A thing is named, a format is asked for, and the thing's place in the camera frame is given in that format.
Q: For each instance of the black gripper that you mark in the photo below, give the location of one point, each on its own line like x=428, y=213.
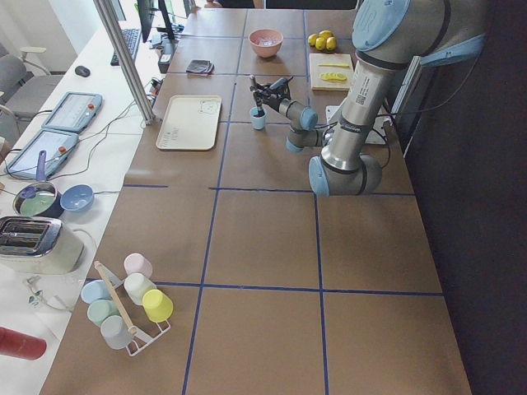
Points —
x=269, y=99

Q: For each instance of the steel muddler black tip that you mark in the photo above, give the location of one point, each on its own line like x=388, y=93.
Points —
x=255, y=89

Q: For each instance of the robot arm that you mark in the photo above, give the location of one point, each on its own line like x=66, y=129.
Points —
x=386, y=36

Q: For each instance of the light blue plastic cup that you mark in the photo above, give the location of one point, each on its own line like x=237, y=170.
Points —
x=258, y=118

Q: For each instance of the pink bowl of ice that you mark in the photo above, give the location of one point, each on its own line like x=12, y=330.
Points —
x=266, y=42

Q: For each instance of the pink cup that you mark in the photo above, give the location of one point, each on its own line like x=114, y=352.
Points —
x=137, y=263

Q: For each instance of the white cup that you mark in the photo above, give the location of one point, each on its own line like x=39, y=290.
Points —
x=137, y=285

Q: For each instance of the yellow cup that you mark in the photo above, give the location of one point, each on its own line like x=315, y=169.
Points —
x=157, y=305

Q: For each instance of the green cup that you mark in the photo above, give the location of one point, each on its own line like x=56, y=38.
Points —
x=99, y=310

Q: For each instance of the white cup rack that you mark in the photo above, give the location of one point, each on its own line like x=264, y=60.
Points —
x=144, y=331

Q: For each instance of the grey cup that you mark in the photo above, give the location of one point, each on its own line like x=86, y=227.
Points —
x=115, y=332

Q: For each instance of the grey folded cloth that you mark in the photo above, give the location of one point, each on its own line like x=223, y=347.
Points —
x=200, y=67

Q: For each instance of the lemon slices row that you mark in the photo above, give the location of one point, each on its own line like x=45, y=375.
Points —
x=333, y=76

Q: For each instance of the yellow plastic knife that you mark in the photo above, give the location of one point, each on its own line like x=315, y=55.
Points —
x=341, y=65

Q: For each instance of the bamboo cutting board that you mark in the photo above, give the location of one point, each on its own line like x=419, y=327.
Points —
x=317, y=84

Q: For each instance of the cream bear serving tray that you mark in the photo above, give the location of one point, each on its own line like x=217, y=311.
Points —
x=190, y=123

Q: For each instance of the yellow lemon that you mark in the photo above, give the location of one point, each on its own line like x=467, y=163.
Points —
x=331, y=43
x=325, y=34
x=312, y=39
x=320, y=43

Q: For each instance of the black keyboard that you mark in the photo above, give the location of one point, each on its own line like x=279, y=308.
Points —
x=132, y=38

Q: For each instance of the black computer mouse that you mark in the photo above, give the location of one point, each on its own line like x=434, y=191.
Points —
x=82, y=71

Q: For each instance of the teach pendant tablet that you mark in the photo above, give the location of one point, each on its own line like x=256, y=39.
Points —
x=74, y=112
x=57, y=144

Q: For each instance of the blue bowl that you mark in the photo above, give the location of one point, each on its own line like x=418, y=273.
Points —
x=77, y=198

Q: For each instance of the grey office chair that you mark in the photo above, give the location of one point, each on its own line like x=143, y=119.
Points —
x=25, y=86

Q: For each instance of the blue saucepan with lid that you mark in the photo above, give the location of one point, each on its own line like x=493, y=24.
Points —
x=40, y=198

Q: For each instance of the red bottle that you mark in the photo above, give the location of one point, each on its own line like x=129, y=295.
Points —
x=21, y=345

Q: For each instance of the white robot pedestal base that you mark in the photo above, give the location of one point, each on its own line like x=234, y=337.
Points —
x=376, y=136

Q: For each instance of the aluminium frame post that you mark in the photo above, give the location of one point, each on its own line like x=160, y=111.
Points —
x=112, y=27

